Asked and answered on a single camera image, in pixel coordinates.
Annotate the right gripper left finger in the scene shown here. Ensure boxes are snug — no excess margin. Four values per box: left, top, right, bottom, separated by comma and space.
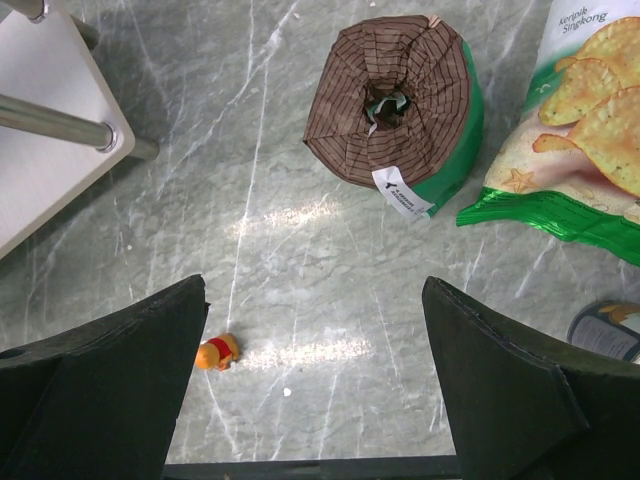
1, 275, 208, 479

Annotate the white two-tier shelf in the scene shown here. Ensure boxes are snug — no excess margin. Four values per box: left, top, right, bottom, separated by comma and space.
1, 1, 159, 255

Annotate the orange bear toy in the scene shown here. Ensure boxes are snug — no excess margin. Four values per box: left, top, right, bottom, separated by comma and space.
195, 333, 240, 371

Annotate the green cassava chips bag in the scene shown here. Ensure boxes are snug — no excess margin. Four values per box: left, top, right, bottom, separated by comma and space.
456, 0, 639, 264

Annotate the brown jar with lid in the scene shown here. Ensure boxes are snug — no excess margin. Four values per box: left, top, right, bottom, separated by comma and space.
566, 300, 639, 364

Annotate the brown green wrapped roll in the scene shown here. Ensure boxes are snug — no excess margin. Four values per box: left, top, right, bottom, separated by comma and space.
303, 15, 484, 220

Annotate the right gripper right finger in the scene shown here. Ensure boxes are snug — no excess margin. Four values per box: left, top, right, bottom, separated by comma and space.
422, 277, 639, 479

